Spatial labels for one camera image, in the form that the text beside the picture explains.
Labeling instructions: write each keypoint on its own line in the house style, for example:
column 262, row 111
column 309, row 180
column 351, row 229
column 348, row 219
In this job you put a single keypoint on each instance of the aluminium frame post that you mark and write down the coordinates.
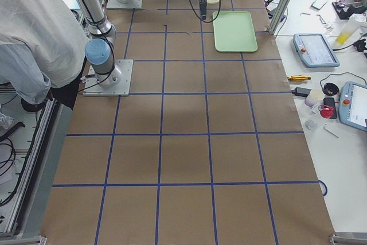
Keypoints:
column 284, row 1

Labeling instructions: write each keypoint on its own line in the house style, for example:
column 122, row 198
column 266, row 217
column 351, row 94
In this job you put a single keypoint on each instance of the mint green tray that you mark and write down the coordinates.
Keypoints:
column 234, row 32

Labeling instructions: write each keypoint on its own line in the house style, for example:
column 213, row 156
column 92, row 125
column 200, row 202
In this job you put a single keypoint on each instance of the squeeze bottle yellow liquid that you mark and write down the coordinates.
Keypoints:
column 355, row 21

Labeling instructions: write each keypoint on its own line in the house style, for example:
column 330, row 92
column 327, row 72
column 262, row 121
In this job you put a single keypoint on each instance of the red round object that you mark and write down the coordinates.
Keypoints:
column 326, row 111

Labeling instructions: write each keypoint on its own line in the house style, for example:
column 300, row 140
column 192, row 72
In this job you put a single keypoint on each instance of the person in white shirt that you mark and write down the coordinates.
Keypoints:
column 42, row 50

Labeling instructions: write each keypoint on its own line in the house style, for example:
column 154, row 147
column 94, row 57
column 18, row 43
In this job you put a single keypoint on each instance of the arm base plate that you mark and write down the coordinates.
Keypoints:
column 118, row 83
column 124, row 4

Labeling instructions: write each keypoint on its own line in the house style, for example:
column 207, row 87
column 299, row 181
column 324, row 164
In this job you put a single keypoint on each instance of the blue teach pendant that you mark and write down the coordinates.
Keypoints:
column 314, row 50
column 352, row 105

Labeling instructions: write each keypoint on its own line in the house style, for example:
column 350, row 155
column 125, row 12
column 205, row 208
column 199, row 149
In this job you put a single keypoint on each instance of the smartphone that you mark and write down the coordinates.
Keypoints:
column 318, row 4

